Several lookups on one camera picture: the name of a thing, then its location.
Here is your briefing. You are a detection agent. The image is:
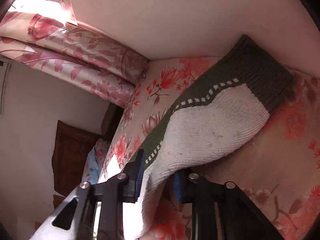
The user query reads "blue floral folded quilt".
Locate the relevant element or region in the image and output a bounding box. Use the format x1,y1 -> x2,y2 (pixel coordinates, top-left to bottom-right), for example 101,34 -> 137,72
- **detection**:
81,138 -> 110,185

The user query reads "green and white knit sweater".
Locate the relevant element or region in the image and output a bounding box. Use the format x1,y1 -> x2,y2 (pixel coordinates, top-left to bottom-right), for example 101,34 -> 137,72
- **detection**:
124,35 -> 292,239

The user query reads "dark wooden door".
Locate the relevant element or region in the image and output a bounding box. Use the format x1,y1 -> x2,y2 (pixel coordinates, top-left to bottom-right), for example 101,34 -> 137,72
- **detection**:
52,120 -> 101,197

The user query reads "pink floral curtain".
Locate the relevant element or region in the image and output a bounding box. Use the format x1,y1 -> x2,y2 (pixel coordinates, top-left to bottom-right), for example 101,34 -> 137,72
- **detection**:
1,11 -> 148,107

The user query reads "window with metal frame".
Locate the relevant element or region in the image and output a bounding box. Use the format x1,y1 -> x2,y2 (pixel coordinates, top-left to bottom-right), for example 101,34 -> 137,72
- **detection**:
8,0 -> 74,23

